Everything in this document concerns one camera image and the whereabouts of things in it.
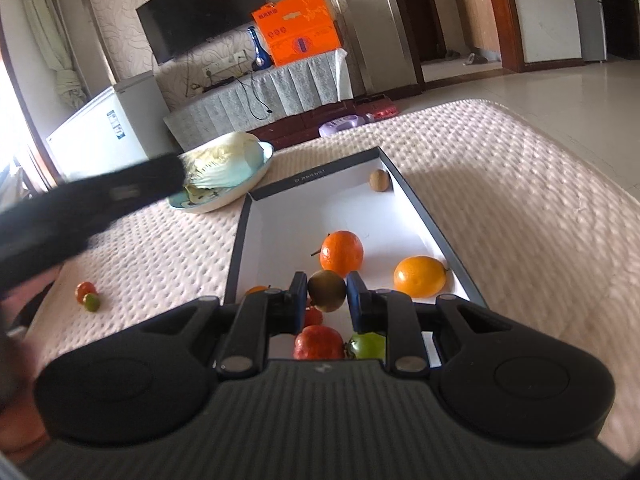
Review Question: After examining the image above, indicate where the napa cabbage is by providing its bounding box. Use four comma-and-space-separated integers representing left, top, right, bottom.
177, 132, 266, 201

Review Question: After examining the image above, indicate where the white chest freezer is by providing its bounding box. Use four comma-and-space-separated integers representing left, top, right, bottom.
46, 70, 176, 181

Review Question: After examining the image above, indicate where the dark wooden door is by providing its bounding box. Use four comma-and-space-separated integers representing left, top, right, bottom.
395, 0, 448, 63

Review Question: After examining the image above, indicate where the black flat television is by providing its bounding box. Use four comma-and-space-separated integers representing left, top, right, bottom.
136, 0, 266, 66

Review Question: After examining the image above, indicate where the red tomato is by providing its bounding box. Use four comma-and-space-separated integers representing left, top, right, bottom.
293, 325, 347, 361

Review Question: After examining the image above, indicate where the cloth-covered television cabinet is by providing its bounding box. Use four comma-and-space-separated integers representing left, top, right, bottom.
162, 50, 358, 153

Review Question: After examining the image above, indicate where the person's left hand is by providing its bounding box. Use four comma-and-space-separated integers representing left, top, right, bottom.
0, 330, 51, 463

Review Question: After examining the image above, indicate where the pale curtain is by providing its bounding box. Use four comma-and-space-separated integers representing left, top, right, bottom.
17, 0, 83, 106

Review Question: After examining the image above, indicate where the grey cardboard box tray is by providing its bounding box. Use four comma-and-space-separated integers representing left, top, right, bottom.
221, 146, 490, 361

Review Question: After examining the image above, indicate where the orange tangerine with stem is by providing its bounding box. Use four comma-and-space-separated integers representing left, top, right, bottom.
310, 230, 365, 277

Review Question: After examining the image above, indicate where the blue glass vase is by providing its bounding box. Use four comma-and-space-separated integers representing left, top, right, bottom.
247, 26, 273, 72

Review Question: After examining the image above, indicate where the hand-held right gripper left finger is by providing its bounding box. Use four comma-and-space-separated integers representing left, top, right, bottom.
127, 271, 308, 378

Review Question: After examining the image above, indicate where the wooden cabinet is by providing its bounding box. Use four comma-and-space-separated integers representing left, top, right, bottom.
452, 0, 501, 58

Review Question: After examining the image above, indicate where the light blue bowl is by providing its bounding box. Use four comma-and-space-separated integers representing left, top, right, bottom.
167, 141, 275, 213

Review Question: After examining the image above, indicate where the orange gift box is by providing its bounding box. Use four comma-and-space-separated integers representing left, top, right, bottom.
251, 0, 346, 67

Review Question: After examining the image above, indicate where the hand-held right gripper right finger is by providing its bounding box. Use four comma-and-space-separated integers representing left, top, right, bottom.
346, 271, 516, 377

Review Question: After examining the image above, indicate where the black cable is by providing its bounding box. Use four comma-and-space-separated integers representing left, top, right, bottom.
235, 72, 273, 116

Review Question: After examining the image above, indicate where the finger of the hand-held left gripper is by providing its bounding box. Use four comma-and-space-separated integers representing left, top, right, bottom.
60, 154, 187, 233

